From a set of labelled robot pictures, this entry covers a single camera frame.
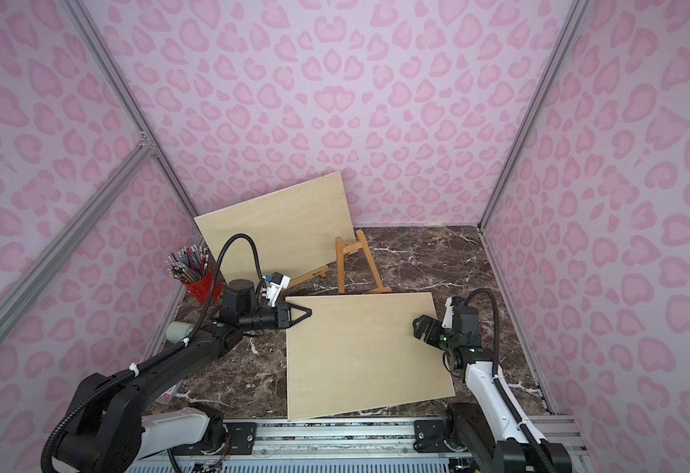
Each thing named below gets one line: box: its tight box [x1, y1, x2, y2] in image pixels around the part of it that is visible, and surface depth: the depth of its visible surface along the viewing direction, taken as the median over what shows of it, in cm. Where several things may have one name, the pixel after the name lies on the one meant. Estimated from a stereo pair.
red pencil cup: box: [185, 269, 226, 304], surface depth 95 cm
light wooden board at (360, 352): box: [285, 291, 456, 421], surface depth 80 cm
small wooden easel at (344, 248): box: [317, 229, 393, 294], surface depth 89 cm
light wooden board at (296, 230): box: [194, 171, 356, 284], surface depth 91 cm
